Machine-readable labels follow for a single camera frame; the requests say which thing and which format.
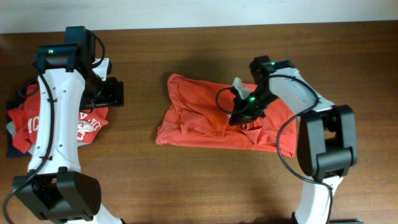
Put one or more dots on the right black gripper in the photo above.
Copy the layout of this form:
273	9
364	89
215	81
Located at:
242	114

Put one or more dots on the folded navy garment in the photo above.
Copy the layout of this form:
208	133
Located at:
15	112

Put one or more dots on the folded red McKinney t-shirt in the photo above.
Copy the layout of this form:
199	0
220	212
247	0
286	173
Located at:
89	122

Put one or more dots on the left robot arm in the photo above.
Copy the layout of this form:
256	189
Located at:
71	79

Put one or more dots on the folded light grey garment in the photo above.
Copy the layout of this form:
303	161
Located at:
11	128

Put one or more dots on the red soccer t-shirt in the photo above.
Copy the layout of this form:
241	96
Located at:
195	119

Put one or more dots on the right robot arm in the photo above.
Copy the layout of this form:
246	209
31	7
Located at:
326	141

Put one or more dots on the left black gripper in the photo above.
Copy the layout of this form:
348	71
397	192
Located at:
114	96

